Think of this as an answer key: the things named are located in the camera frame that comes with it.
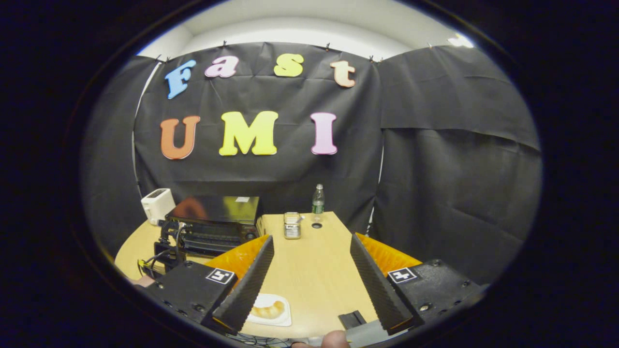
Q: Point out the golden croissant bread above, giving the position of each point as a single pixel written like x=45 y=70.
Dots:
x=271 y=310

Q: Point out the white plate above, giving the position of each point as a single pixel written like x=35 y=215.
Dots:
x=283 y=316

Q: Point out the black bracket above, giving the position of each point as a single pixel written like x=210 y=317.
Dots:
x=352 y=320

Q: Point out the white toaster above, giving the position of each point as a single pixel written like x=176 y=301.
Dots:
x=157 y=205

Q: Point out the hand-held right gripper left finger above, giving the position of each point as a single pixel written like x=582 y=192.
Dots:
x=251 y=285

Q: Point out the black electric oven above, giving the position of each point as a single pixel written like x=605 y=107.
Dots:
x=217 y=212

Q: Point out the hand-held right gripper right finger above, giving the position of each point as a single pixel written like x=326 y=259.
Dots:
x=375 y=280

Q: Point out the black backdrop cloth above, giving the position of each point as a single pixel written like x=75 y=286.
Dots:
x=425 y=169

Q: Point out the small metal tin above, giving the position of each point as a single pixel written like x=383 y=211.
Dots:
x=292 y=226

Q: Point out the grey panel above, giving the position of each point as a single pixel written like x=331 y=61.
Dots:
x=367 y=333

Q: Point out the ceiling light panel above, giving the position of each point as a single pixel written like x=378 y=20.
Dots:
x=460 y=40

